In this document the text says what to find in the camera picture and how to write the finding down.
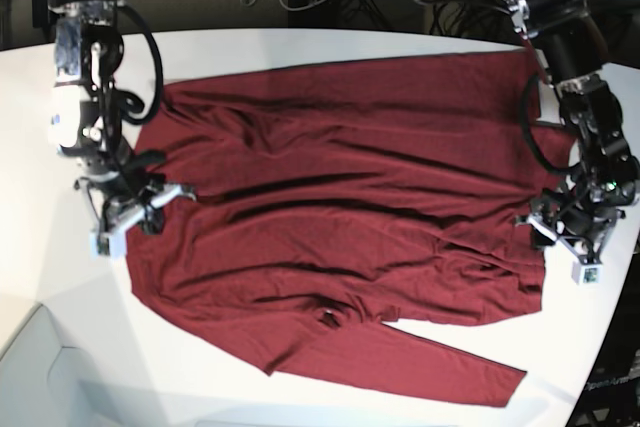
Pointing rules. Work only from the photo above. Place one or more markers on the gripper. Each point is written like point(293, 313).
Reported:
point(113, 185)
point(579, 206)

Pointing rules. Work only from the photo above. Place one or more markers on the dark red long-sleeve t-shirt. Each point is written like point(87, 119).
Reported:
point(336, 199)

